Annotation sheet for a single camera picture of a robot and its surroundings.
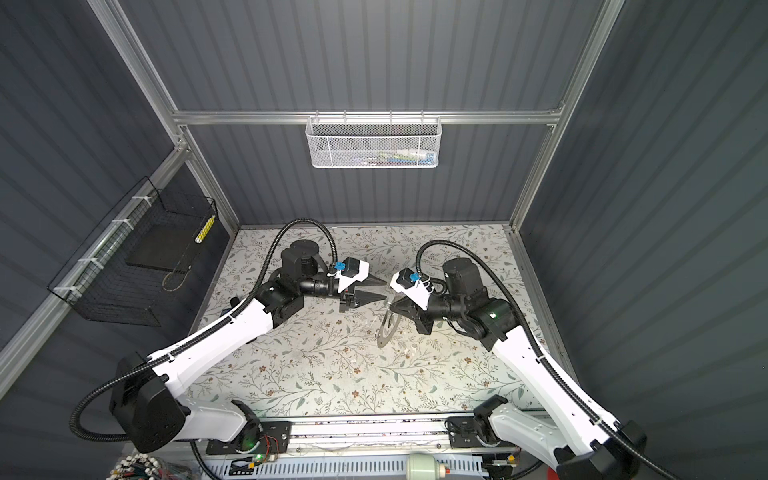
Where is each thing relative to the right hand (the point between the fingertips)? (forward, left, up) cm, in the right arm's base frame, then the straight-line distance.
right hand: (398, 306), depth 69 cm
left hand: (+3, +2, +4) cm, 6 cm away
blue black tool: (+13, +52, -20) cm, 57 cm away
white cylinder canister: (-29, -5, -18) cm, 34 cm away
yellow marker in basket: (+22, +53, +4) cm, 58 cm away
